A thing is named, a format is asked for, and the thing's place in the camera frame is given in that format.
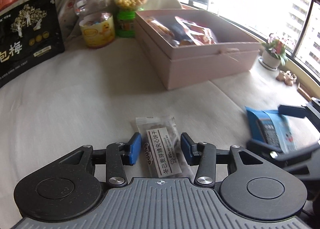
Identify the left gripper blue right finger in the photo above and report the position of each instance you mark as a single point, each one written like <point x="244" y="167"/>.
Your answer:
<point x="203" y="155"/>

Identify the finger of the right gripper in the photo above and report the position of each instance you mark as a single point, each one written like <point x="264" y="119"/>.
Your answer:
<point x="263" y="150"/>
<point x="293" y="111"/>

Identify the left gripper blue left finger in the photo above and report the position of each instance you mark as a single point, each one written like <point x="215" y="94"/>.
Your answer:
<point x="118" y="155"/>

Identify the blue snack packet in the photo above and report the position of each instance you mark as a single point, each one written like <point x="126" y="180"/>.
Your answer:
<point x="272" y="128"/>

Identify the clear biscuit packet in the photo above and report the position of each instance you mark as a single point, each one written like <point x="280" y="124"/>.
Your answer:
<point x="162" y="149"/>

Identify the red white snack bag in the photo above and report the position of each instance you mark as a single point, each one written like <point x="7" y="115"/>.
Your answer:
<point x="199" y="34"/>

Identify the small wooden figurine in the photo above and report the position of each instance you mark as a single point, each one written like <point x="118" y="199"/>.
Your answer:
<point x="287" y="77"/>

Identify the potted pink flower plant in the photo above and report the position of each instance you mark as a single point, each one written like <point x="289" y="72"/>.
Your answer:
<point x="274" y="52"/>

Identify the pink cardboard gift box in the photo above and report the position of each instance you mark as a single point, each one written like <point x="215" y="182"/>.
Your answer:
<point x="235" y="51"/>

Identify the blue cartoon snack pack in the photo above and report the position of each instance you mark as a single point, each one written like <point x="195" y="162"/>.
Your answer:
<point x="179" y="32"/>

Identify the orange snack bag in box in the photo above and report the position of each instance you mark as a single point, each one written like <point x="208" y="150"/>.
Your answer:
<point x="163" y="31"/>

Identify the red lid clear plastic jar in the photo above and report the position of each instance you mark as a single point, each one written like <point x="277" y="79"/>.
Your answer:
<point x="95" y="21"/>

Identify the black plum snack box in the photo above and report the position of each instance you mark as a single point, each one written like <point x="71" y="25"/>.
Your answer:
<point x="30" y="35"/>

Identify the green gumball candy dispenser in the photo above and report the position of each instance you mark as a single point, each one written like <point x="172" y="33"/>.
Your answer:
<point x="126" y="16"/>

